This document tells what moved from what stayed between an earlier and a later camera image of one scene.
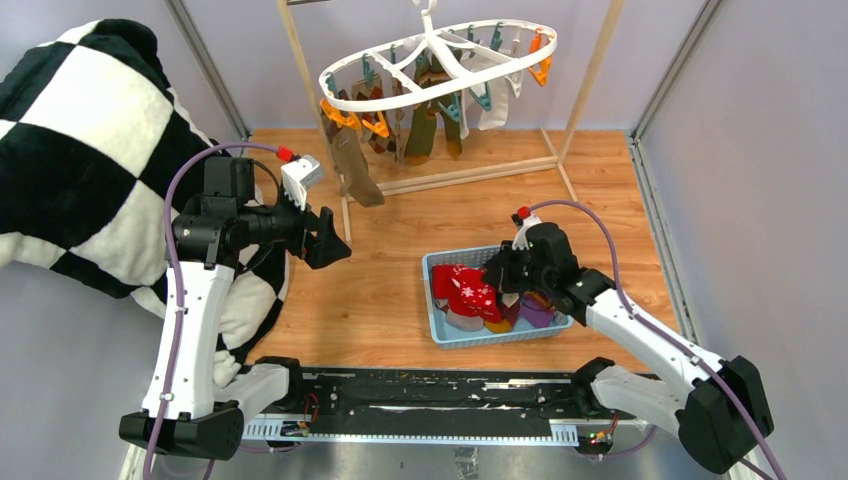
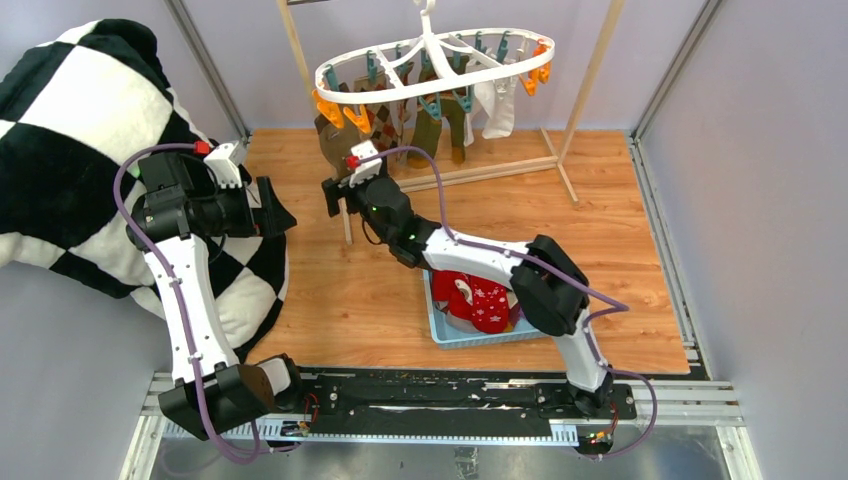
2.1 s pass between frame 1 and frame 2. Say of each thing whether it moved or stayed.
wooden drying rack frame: stayed
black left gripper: moved
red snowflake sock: moved
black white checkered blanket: stayed
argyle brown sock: moved
